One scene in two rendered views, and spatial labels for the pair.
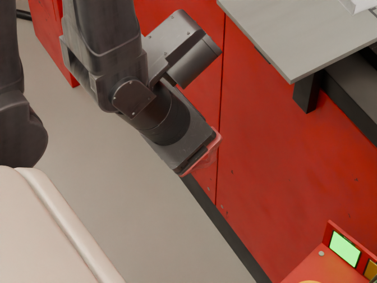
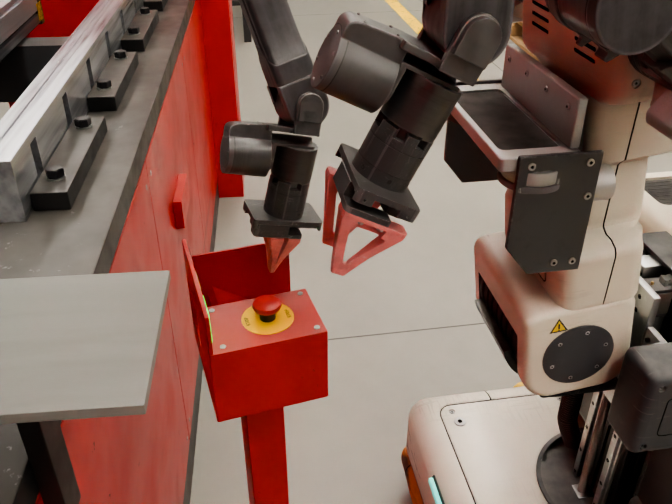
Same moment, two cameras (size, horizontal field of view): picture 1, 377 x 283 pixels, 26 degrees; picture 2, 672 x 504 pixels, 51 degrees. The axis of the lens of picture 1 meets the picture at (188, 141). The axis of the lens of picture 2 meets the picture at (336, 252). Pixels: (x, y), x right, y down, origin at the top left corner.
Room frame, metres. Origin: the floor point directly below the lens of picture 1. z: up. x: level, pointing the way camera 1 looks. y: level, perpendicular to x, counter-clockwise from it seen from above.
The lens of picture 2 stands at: (1.12, 0.25, 1.37)
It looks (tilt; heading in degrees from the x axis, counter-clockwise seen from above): 32 degrees down; 206
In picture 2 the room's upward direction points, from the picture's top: straight up
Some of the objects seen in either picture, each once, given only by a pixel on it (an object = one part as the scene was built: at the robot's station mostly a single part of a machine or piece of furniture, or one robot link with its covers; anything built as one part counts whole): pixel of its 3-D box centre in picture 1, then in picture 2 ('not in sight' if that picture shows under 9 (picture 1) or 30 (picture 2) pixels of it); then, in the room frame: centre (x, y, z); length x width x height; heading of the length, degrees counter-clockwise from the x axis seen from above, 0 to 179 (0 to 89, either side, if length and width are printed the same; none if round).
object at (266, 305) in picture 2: not in sight; (267, 311); (0.48, -0.17, 0.79); 0.04 x 0.04 x 0.04
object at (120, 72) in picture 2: not in sight; (114, 79); (0.04, -0.81, 0.89); 0.30 x 0.05 x 0.03; 32
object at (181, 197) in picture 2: not in sight; (181, 200); (-0.04, -0.73, 0.59); 0.15 x 0.02 x 0.07; 32
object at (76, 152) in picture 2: not in sight; (73, 158); (0.38, -0.59, 0.89); 0.30 x 0.05 x 0.03; 32
